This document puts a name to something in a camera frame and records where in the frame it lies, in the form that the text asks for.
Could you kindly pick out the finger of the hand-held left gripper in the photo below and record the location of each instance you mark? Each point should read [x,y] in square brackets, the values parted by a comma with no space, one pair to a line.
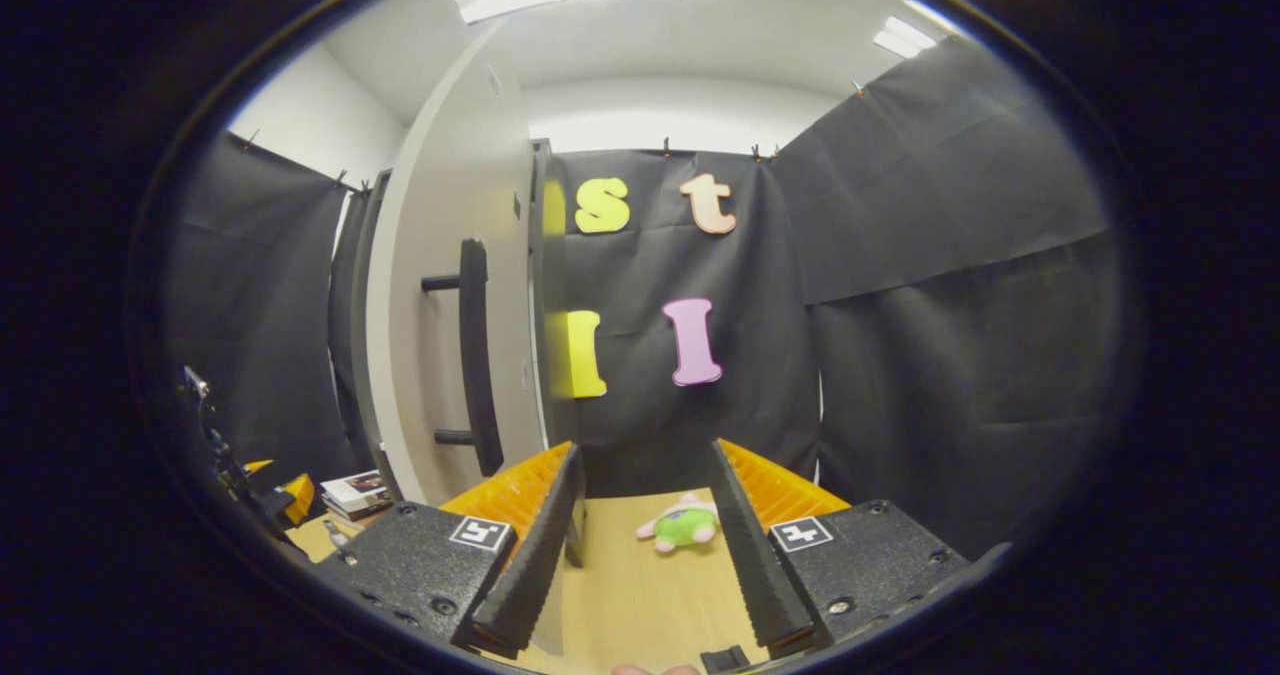
[258,466]
[298,500]

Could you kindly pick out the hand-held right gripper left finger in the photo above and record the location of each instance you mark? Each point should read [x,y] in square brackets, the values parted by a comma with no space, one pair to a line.
[540,555]

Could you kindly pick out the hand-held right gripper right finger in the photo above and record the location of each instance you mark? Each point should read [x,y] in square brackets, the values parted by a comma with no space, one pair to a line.
[755,555]

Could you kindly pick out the beige cabinet door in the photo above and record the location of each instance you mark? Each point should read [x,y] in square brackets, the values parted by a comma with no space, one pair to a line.
[440,205]

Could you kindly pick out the stack of books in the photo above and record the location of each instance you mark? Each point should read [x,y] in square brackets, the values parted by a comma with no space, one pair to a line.
[355,495]

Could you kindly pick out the green and pink plush toy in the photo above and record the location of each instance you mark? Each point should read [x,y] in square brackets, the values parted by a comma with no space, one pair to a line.
[685,528]

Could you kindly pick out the black backdrop cloth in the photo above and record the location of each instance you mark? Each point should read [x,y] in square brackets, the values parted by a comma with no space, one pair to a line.
[950,355]

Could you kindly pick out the small ceiling light panel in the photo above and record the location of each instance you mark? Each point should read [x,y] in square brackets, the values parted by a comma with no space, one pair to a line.
[905,37]

